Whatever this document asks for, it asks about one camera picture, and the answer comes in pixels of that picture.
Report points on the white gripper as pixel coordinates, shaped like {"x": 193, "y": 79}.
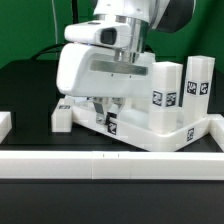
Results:
{"x": 90, "y": 71}

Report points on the white desk top tray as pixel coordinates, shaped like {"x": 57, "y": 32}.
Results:
{"x": 131, "y": 127}

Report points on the white left obstacle block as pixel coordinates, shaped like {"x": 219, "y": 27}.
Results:
{"x": 5, "y": 124}

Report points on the white obstacle block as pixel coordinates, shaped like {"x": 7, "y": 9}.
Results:
{"x": 217, "y": 130}
{"x": 5, "y": 124}

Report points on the white front obstacle bar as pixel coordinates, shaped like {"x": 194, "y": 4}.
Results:
{"x": 111, "y": 165}

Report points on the white right obstacle block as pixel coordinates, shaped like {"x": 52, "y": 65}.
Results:
{"x": 217, "y": 130}

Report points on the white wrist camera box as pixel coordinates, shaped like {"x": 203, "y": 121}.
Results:
{"x": 99, "y": 32}

